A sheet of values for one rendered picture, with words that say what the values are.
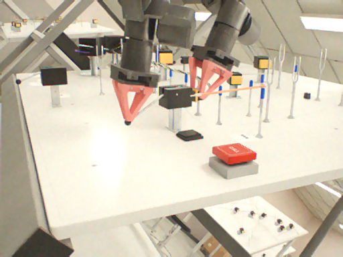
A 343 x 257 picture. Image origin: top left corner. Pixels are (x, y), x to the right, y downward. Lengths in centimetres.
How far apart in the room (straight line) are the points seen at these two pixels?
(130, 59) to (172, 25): 10
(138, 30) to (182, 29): 8
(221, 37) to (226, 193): 36
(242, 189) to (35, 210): 27
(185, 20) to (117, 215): 35
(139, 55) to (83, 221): 34
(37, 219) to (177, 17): 39
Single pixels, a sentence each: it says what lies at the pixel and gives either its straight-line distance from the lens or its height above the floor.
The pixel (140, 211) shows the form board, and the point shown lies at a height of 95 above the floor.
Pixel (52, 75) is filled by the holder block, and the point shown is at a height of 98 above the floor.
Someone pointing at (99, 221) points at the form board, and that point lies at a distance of 46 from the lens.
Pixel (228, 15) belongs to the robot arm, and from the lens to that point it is 78.
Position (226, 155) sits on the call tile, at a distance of 55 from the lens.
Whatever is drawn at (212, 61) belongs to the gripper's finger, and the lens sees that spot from 74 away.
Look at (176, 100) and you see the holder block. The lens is 74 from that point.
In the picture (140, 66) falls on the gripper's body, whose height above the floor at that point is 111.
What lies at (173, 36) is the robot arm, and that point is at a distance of 67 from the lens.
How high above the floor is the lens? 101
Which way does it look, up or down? 5 degrees up
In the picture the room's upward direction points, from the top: 44 degrees clockwise
